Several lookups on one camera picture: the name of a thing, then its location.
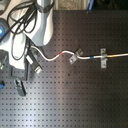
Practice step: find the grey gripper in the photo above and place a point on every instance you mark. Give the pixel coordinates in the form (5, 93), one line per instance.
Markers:
(17, 53)

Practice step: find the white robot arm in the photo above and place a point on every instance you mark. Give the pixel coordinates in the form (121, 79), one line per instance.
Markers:
(24, 24)

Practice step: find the blue lit robot base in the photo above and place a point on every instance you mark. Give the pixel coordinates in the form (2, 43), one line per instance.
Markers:
(3, 30)

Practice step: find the black perforated breadboard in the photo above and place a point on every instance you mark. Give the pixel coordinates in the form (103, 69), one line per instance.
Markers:
(78, 95)

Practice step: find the metal cable clip left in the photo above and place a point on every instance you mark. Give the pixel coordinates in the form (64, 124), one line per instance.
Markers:
(72, 59)

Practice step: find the metal cable clip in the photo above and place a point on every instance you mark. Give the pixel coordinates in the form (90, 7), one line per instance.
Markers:
(72, 59)
(79, 52)

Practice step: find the metal cable clip upper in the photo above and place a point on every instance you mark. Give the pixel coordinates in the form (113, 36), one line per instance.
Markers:
(79, 52)

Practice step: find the metal cable clamp right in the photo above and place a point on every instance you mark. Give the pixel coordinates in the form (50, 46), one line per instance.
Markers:
(103, 58)

